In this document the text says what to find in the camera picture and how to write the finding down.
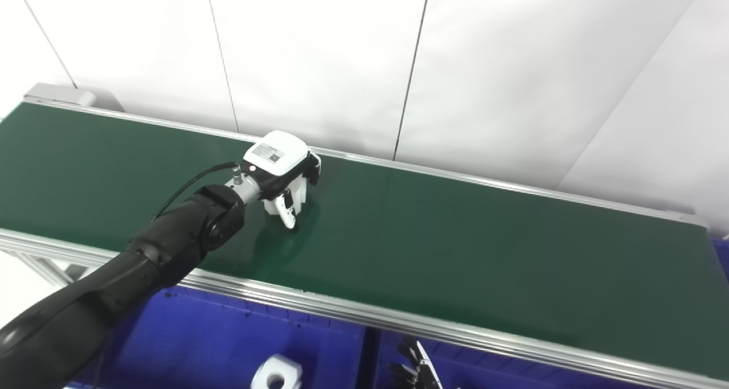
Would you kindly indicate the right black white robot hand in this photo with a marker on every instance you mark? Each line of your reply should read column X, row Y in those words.
column 418, row 372

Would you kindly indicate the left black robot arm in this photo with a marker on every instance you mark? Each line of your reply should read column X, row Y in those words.
column 114, row 292

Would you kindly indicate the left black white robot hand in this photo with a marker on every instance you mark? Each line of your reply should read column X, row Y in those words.
column 279, row 155

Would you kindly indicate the green conveyor belt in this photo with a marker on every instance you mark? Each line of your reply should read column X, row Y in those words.
column 455, row 246
column 398, row 320

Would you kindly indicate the blue plastic bin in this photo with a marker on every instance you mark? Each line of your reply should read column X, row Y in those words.
column 199, row 343
column 721, row 251
column 501, row 372

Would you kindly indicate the aluminium conveyor leg frame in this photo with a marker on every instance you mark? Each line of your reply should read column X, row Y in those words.
column 51, row 269

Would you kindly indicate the white plastic part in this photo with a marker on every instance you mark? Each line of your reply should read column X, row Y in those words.
column 278, row 372
column 303, row 195

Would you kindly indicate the grey conveyor end cover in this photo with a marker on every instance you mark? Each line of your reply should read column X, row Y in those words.
column 60, row 94

